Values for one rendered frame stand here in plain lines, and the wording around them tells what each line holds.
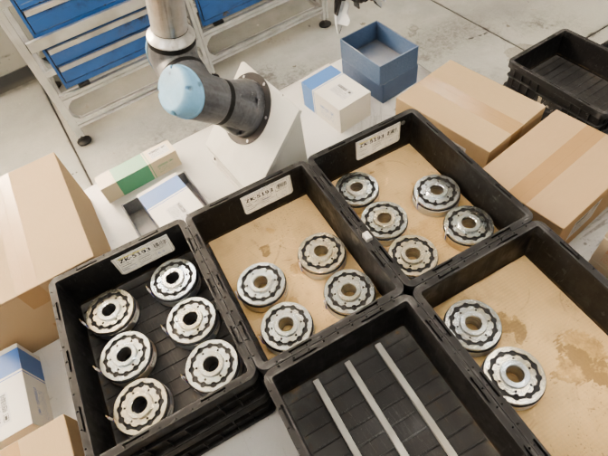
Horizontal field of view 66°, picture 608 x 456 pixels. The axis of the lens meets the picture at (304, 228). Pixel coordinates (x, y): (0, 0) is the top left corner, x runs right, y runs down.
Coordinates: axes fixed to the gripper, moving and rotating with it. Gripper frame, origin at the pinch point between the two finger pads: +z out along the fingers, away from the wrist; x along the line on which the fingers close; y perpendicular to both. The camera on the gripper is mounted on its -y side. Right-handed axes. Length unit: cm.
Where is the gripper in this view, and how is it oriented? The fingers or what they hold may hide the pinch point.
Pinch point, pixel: (358, 20)
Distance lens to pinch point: 148.5
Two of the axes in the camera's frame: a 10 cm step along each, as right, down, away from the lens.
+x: 8.2, -5.6, 1.1
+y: 5.2, 6.5, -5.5
